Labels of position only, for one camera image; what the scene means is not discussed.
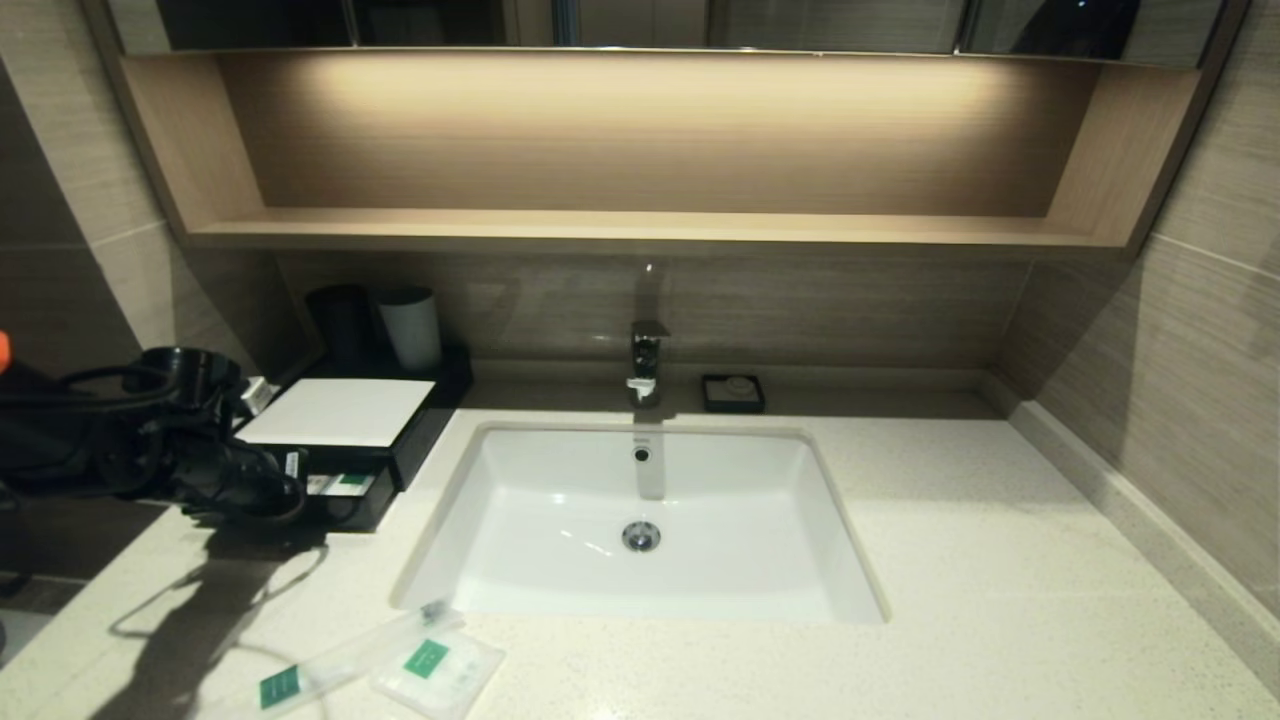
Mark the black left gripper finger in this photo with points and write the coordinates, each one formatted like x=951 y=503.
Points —
x=303 y=500
x=310 y=472

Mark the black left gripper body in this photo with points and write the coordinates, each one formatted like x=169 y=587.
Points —
x=245 y=480

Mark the black drawer of amenity box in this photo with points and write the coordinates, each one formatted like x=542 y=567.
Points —
x=355 y=512

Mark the black amenity box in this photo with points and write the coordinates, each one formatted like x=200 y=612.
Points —
x=440 y=418

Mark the flat white sachet green label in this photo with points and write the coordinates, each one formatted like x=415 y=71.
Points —
x=352 y=482

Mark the white card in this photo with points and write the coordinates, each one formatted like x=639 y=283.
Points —
x=345 y=410

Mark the black cup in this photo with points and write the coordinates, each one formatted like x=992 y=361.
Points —
x=343 y=322

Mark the long clear toothbrush packet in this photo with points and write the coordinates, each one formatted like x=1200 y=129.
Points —
x=370 y=645

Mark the white cup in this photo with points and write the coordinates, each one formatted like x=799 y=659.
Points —
x=411 y=328

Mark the square clear packet green label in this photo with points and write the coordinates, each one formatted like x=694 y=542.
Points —
x=445 y=675

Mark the white ceramic sink basin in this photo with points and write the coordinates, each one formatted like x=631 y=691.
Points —
x=560 y=560

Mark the chrome drain stopper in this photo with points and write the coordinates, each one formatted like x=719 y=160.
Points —
x=641 y=536

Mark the chrome faucet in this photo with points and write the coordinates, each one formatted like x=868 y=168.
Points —
x=647 y=363

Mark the black soap dish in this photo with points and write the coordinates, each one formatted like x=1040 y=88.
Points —
x=712 y=400

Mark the round beige soap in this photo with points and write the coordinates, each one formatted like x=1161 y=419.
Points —
x=739 y=385

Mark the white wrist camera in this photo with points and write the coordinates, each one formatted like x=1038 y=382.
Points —
x=258 y=396

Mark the light wooden wall shelf niche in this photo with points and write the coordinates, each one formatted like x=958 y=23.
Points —
x=640 y=140

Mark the mirrored wall cabinet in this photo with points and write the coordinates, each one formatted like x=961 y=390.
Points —
x=820 y=25

